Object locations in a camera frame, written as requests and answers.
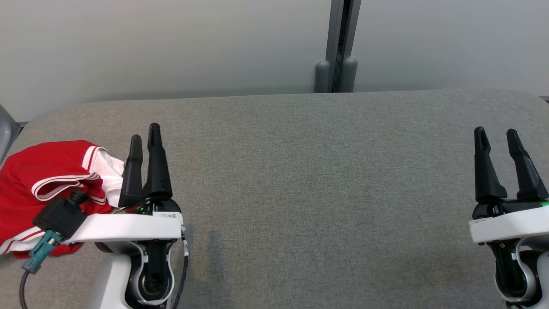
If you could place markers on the teal left camera connector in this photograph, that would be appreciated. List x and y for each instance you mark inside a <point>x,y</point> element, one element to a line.
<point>43,249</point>

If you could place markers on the red shirt with white stripes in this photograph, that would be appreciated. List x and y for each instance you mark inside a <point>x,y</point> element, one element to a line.
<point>25,180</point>

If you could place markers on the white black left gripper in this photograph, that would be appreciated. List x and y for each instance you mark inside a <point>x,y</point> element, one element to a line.
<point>141,227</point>

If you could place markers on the grey metal table leg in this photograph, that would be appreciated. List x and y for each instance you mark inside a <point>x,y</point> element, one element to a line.
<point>6,133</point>

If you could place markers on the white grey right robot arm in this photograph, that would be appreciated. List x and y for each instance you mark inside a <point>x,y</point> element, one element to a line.
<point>542,274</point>

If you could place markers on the dark grey partition post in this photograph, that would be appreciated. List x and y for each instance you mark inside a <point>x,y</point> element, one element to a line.
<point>341,25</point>

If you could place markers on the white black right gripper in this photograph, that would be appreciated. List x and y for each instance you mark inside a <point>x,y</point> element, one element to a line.
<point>510,223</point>

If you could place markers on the grey rounded post foot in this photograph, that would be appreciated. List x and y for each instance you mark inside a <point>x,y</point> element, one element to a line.
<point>322,77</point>
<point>349,75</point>

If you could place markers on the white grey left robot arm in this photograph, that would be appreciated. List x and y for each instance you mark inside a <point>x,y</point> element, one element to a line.
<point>113,279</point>

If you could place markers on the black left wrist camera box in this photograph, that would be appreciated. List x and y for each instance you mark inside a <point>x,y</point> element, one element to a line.
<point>60,216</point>

